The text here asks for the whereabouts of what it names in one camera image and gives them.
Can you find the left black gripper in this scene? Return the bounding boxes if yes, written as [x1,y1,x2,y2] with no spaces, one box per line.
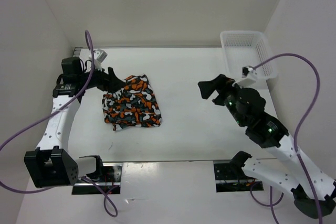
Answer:
[78,61,126,94]

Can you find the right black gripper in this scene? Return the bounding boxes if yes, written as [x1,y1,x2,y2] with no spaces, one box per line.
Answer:
[198,73,248,126]

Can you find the orange camouflage shorts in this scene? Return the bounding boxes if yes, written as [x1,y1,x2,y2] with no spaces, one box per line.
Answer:
[102,74,162,131]

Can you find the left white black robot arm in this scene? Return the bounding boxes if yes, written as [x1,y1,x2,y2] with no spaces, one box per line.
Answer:
[24,57,124,188]

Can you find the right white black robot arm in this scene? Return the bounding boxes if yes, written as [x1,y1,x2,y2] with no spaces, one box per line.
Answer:
[198,74,335,219]

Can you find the white plastic basket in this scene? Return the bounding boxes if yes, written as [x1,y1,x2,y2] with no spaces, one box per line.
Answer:
[220,30,274,80]

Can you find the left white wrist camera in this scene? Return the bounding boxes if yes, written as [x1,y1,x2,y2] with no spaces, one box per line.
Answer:
[88,49,108,72]

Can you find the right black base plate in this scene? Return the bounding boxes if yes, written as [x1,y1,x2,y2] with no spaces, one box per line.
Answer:
[213,161,264,193]

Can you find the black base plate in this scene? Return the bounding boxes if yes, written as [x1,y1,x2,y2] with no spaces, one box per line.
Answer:
[213,161,264,193]
[71,162,123,195]

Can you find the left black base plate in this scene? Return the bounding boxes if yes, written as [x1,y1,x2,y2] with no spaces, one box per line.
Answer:
[71,162,123,195]

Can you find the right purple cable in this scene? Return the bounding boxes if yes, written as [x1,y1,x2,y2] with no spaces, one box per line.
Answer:
[249,52,336,224]

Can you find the purple cable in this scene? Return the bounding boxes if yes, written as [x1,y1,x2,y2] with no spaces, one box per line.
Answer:
[249,52,336,224]
[0,29,123,217]

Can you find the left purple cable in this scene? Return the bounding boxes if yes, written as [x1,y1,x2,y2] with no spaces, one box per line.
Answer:
[0,29,123,217]

